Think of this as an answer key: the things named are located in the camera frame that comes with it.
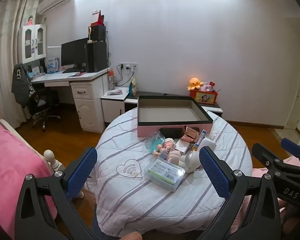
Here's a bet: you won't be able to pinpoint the red printed toy box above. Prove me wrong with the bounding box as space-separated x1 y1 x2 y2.
190 90 218 104

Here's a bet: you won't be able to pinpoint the small doll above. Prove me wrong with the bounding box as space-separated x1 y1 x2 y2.
152 144 186 167

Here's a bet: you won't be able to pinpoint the pink blanket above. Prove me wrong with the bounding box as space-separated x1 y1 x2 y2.
0 115 58 233

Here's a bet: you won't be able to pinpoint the pink storage box black rim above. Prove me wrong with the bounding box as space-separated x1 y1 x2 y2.
137 95 214 138

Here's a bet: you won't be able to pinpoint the black oblong case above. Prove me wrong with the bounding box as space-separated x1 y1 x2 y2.
160 128 183 139

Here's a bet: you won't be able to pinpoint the white air conditioner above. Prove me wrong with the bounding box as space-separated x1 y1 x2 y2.
37 0 73 15

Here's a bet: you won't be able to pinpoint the person's left hand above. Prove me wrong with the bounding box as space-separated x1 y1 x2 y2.
120 231 143 240

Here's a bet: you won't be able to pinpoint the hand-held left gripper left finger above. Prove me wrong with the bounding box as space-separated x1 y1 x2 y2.
14 147 98 240

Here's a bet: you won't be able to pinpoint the white nightstand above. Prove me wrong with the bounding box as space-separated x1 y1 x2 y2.
100 87 130 126

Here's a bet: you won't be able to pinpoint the blue boxes on desk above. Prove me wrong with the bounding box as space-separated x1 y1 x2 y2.
46 57 59 73

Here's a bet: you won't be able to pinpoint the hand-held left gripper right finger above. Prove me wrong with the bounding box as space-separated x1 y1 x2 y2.
199 146 282 240

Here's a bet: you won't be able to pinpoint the teal pouch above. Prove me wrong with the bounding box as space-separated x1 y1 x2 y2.
144 132 167 153

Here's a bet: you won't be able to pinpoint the red gift bag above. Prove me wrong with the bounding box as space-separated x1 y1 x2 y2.
90 10 105 27

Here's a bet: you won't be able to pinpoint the white wall power outlet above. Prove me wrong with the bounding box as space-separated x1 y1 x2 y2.
118 62 138 71

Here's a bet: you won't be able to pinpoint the white door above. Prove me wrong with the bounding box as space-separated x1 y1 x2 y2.
284 17 300 140

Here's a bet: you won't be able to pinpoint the white round camera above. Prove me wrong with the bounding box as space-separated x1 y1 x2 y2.
184 150 203 174

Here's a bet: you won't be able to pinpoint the white desk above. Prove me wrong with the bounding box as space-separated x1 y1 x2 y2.
30 67 113 133

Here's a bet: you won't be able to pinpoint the cream curtain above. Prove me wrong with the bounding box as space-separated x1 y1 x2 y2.
0 0 40 121

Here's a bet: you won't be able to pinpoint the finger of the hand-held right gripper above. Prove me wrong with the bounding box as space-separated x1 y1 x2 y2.
252 143 283 167
280 138 300 169

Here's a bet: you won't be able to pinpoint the clear plastic box green label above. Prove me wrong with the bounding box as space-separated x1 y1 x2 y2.
147 158 186 192

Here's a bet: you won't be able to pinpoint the white charger plug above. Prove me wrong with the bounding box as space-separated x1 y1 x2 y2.
176 139 193 155

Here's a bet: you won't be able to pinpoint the white glass-door cabinet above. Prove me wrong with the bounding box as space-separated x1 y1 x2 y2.
18 24 47 64

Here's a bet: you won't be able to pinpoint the black power cable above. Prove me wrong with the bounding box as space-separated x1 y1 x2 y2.
114 65 135 87

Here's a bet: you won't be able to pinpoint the dark grey jacket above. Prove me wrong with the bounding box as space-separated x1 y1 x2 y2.
11 63 35 108

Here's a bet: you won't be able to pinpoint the white bed footboard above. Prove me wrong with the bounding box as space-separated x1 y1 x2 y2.
0 119 65 178

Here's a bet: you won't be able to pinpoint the black computer tower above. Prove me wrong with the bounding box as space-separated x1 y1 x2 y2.
87 41 108 73

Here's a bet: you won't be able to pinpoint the yellow blue snack bag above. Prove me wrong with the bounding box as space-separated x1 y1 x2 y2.
128 77 138 97

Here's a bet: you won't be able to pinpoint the blue narrow box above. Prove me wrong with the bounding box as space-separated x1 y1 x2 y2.
192 129 207 153

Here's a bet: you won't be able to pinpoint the black office chair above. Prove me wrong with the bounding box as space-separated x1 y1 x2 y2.
27 88 62 132

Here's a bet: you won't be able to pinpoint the black speaker box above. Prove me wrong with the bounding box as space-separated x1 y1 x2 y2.
91 25 107 42

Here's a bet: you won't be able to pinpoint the black computer monitor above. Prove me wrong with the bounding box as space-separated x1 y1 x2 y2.
61 37 89 73

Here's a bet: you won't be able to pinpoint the orange octopus plush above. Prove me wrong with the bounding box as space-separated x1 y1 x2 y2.
187 77 204 91

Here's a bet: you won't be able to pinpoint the person's right hand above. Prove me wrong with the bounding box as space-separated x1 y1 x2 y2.
279 204 300 236

